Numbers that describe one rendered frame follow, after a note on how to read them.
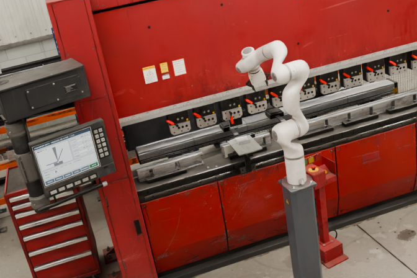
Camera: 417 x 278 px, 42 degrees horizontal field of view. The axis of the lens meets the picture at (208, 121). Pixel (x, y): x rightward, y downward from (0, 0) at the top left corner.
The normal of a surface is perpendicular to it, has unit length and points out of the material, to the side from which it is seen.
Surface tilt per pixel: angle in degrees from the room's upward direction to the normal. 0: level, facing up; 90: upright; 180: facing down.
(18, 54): 90
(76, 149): 90
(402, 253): 0
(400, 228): 0
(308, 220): 90
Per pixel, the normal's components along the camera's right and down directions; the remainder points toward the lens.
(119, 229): 0.29, 0.33
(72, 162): 0.51, 0.26
